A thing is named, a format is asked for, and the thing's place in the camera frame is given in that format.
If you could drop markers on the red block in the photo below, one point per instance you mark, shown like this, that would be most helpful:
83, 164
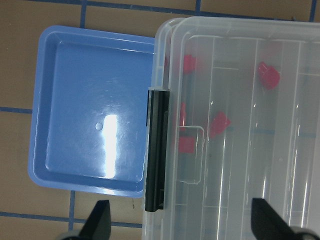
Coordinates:
189, 64
218, 125
186, 144
268, 75

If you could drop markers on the clear plastic storage box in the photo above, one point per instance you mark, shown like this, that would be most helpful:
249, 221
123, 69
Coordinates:
271, 149

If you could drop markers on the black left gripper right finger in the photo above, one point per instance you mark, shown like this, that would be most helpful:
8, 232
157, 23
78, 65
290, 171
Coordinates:
266, 224

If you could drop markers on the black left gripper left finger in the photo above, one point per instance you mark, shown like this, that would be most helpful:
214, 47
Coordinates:
98, 224

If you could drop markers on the blue plastic tray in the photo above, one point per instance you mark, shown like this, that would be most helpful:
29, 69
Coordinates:
88, 126

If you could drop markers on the black box latch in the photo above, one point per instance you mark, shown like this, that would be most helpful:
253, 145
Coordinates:
157, 123

